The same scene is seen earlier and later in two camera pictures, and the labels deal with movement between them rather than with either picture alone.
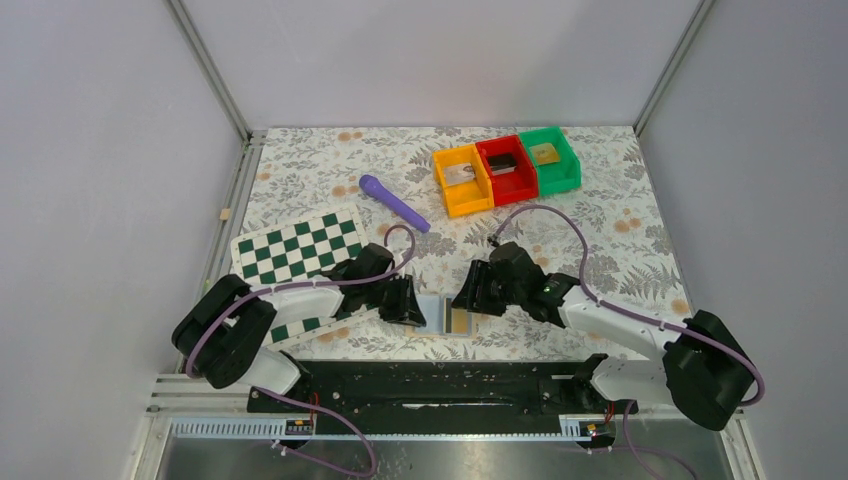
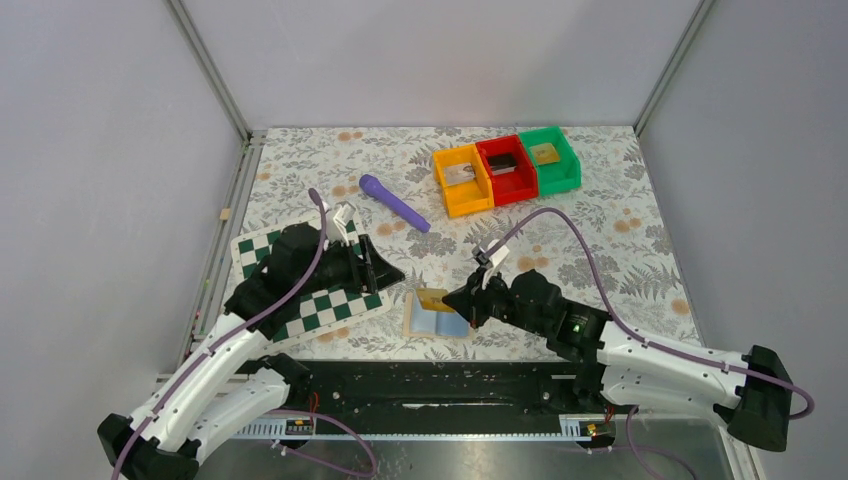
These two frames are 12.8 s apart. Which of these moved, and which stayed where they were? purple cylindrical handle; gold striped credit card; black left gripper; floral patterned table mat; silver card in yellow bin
Moved: black left gripper
Stayed: floral patterned table mat; silver card in yellow bin; purple cylindrical handle; gold striped credit card
